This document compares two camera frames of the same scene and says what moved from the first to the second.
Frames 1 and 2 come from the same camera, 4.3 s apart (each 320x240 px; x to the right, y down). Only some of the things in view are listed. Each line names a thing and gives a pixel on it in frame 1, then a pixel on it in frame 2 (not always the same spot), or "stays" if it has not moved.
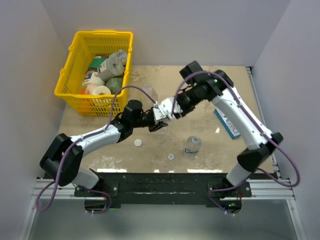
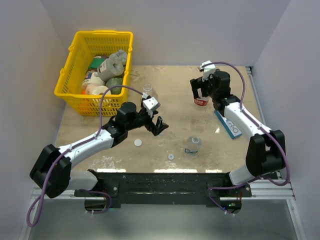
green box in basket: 97,61 stays
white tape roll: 92,89 stays
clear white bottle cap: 170,156 stays
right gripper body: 187,100 to 207,90
